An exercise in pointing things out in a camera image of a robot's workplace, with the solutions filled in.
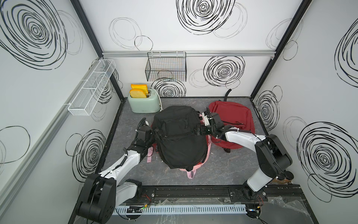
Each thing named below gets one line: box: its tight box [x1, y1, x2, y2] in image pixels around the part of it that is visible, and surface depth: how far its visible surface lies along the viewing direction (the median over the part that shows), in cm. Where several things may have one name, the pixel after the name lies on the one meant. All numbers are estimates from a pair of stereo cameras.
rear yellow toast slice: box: [130, 84, 149, 94], surface depth 99 cm
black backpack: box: [152, 105, 208, 172], surface depth 88 cm
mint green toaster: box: [127, 88, 161, 114], surface depth 105 cm
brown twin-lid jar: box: [270, 170, 295, 185], surface depth 72 cm
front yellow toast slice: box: [129, 88, 147, 98], surface depth 98 cm
